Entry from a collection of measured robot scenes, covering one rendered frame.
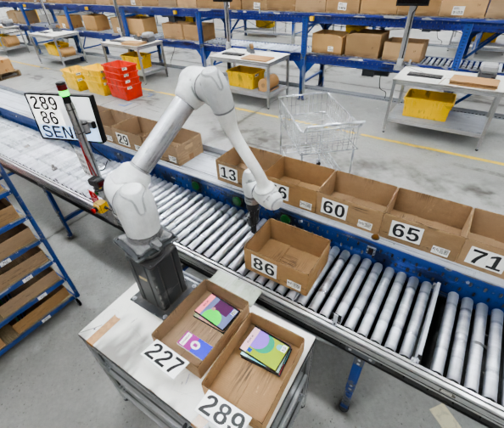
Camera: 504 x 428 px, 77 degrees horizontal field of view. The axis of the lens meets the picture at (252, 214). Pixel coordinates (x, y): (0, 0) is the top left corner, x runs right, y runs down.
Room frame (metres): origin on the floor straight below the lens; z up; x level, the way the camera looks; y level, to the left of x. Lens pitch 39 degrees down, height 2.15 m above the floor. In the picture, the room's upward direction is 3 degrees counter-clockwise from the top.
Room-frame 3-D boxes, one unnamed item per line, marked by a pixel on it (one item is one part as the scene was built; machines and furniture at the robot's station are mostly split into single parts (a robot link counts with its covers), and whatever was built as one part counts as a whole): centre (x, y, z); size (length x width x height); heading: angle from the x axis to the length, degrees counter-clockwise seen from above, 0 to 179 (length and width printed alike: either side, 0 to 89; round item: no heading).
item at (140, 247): (1.09, 0.48, 1.19); 0.22 x 0.18 x 0.06; 45
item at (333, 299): (1.12, -0.47, 0.72); 0.52 x 0.05 x 0.05; 144
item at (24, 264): (1.55, 1.70, 0.59); 0.40 x 0.30 x 0.10; 142
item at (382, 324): (0.97, -0.68, 0.72); 0.52 x 0.05 x 0.05; 144
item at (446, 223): (1.33, -0.96, 0.96); 0.39 x 0.29 x 0.17; 54
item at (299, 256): (1.27, -0.19, 0.83); 0.39 x 0.29 x 0.17; 55
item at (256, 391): (0.66, 0.02, 0.80); 0.38 x 0.28 x 0.10; 147
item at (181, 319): (0.88, 0.26, 0.80); 0.38 x 0.28 x 0.10; 145
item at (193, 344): (0.79, 0.29, 0.76); 0.16 x 0.07 x 0.02; 54
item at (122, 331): (0.85, 0.31, 0.74); 1.00 x 0.58 x 0.03; 56
